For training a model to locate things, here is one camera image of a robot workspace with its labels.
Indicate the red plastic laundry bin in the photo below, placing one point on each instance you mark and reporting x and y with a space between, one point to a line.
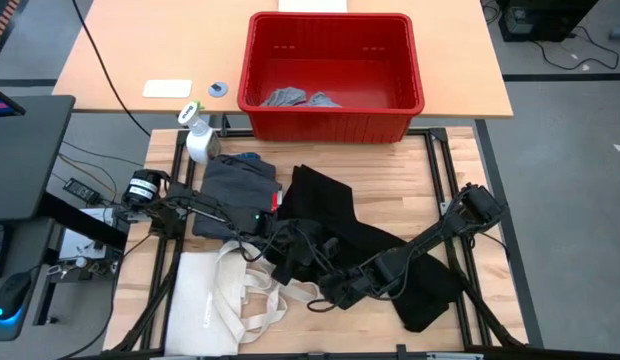
330 127

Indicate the black computer mouse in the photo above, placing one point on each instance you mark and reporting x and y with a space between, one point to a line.
12 295

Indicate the blue plaid garment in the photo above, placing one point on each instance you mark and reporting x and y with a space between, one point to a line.
247 156

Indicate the black power adapter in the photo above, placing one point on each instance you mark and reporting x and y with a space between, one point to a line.
80 190

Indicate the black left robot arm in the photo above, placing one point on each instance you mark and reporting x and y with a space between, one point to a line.
190 205

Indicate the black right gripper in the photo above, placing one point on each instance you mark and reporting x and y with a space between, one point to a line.
355 287

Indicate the dark grey garment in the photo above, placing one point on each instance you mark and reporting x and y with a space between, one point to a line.
240 185

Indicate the light orange desk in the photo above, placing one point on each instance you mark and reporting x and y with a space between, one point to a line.
165 45

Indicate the black computer case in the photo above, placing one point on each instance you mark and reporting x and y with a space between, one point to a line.
545 20

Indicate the dark grey flat panel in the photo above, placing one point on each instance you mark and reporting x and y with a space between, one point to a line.
25 160

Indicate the white rectangular pad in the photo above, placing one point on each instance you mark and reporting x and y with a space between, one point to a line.
167 88

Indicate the computer monitor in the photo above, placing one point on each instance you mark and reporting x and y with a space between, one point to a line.
0 106

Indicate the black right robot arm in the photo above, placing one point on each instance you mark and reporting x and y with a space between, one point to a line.
440 232

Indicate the grey workstation desk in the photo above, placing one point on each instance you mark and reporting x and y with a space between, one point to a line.
20 330

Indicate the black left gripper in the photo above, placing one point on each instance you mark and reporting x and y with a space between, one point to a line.
305 250

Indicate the orange black striped strip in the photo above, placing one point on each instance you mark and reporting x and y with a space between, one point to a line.
5 20

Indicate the black aluminium rig frame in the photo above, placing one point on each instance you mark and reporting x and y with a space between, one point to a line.
440 150

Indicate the white canvas tote bag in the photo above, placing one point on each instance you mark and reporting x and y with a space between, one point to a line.
195 300

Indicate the black garment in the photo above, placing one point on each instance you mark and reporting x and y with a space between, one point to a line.
330 200

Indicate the white spray bottle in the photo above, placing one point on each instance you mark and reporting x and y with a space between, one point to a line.
200 142

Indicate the small light grey cloth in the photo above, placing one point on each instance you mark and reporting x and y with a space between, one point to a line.
285 96
324 101

